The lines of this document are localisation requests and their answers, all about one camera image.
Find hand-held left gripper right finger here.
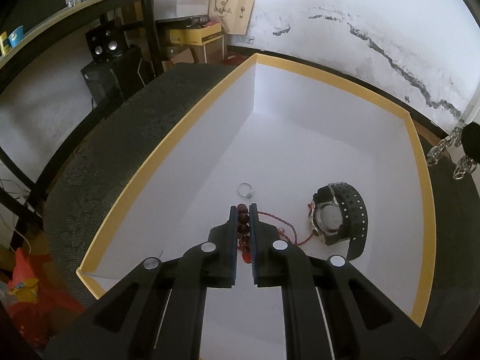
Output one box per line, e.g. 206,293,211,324
249,202,441,360

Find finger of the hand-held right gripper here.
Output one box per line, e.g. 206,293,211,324
462,123,480,158

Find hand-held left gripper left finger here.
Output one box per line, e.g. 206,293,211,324
39,203,239,360

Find silver chain bracelet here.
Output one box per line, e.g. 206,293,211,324
427,125,477,181

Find red bead bracelet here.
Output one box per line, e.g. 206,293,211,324
228,203,253,263

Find red cord necklace with pendant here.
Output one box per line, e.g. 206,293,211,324
259,202,316,247

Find black wristwatch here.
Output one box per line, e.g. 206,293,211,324
308,182,369,262

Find yellow cardboard box white inside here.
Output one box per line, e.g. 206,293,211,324
76,53,434,360

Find red plastic toy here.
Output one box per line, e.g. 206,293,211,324
7,247,87,346

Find brown cardboard box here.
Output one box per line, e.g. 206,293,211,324
161,41,226,68

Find black subwoofer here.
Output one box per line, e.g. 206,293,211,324
80,47,145,106

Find yellow storage box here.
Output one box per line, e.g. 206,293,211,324
167,22,225,47

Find tan paper bag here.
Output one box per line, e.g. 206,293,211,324
208,0,256,35

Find black speakers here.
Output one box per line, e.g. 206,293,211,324
85,20,130,62

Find black desk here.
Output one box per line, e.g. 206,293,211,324
0,0,177,229

